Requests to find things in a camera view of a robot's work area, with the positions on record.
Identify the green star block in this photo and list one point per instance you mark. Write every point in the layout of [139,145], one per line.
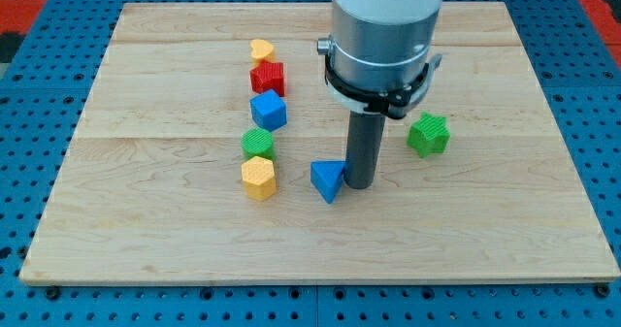
[429,135]

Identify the yellow hexagon block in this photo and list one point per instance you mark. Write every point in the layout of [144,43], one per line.
[259,178]

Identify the blue triangle block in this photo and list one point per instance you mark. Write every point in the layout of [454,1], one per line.
[327,178]

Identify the blue cube block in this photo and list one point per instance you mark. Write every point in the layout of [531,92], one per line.
[268,110]

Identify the light wooden board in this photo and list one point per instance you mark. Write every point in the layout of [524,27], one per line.
[150,191]

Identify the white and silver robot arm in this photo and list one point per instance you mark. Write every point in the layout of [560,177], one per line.
[376,64]

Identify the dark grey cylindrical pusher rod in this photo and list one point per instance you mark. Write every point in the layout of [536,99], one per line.
[362,149]

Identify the yellow heart block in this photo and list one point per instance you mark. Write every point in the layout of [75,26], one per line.
[261,50]

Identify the green cylinder block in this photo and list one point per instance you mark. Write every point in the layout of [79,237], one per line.
[258,142]

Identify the red star block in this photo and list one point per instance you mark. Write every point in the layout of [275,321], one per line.
[268,76]

